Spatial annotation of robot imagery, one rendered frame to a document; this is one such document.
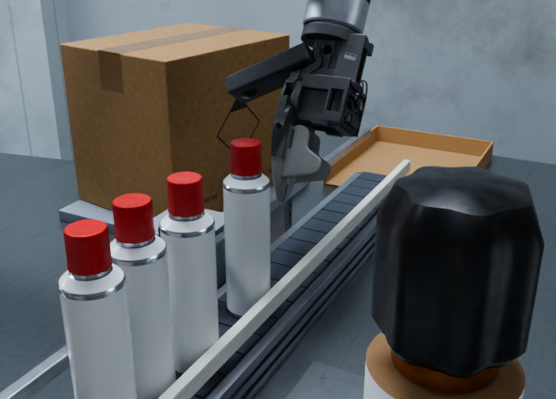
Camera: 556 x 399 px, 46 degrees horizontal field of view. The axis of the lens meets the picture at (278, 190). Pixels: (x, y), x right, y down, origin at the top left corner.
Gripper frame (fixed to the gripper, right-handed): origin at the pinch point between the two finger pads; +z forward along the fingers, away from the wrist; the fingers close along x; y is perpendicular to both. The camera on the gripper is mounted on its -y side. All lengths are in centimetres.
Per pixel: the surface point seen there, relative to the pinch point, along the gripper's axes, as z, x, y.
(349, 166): -13, 55, -12
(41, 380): 21.6, -28.5, -3.1
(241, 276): 10.7, -6.0, 0.9
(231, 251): 8.3, -7.4, -0.3
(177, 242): 8.3, -20.7, 1.2
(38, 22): -59, 118, -178
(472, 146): -24, 71, 9
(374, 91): -60, 165, -48
